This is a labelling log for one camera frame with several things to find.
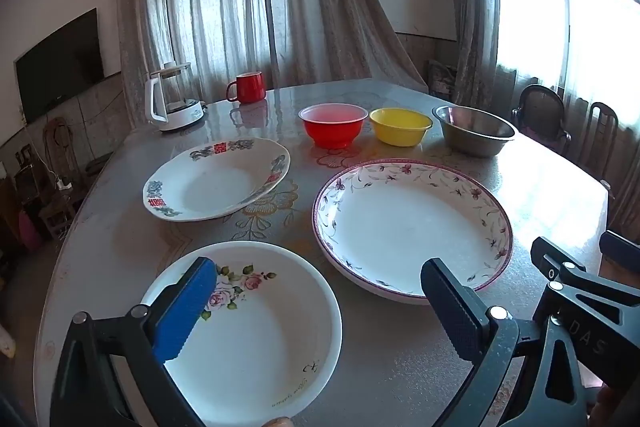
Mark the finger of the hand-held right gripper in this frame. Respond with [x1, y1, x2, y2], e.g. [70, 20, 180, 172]
[600, 231, 640, 264]
[531, 237, 640, 308]

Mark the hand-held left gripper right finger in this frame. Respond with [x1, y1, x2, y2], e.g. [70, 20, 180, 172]
[421, 258, 587, 427]

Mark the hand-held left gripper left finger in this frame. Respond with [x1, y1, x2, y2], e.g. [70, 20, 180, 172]
[50, 257, 217, 427]

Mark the rose print white plate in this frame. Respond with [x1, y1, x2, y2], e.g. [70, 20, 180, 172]
[140, 241, 343, 427]

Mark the purple vine rim large plate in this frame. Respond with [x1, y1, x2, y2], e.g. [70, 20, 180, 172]
[312, 159, 514, 306]

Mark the red character print white plate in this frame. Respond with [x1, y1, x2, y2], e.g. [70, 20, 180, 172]
[143, 137, 291, 222]

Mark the stainless steel bowl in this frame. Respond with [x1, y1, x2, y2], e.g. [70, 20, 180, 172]
[432, 105, 518, 158]

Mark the yellow plastic bowl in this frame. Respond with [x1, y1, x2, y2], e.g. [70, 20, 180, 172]
[370, 108, 433, 146]

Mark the red plastic bowl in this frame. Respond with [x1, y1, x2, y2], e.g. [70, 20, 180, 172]
[299, 103, 369, 150]

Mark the brown wooden chair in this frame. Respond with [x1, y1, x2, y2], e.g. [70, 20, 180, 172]
[582, 102, 619, 180]

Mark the dark mesh back chair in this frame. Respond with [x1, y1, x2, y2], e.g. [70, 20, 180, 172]
[512, 84, 572, 152]

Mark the pink bag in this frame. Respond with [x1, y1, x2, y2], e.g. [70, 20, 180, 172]
[19, 211, 42, 254]

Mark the grey crumpled sack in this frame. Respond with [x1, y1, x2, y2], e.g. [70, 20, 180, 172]
[427, 59, 458, 96]

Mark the white glass electric kettle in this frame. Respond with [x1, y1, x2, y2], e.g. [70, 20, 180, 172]
[145, 62, 207, 132]

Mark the red mug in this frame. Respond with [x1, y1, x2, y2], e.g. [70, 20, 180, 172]
[226, 72, 266, 104]

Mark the narrow beige curtain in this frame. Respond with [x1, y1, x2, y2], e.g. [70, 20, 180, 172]
[440, 0, 501, 108]

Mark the black television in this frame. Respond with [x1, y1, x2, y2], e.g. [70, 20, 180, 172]
[14, 8, 105, 124]

